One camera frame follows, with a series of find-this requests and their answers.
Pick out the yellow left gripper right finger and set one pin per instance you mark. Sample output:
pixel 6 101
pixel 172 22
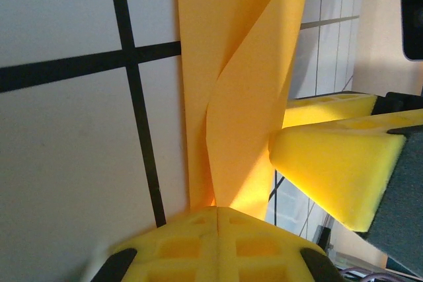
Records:
pixel 261 255

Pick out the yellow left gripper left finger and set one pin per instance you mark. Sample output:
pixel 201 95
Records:
pixel 178 255

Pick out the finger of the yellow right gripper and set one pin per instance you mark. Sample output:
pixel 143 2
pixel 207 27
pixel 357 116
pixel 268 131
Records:
pixel 330 169
pixel 330 108

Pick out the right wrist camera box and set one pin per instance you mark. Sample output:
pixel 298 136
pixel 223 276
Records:
pixel 413 14

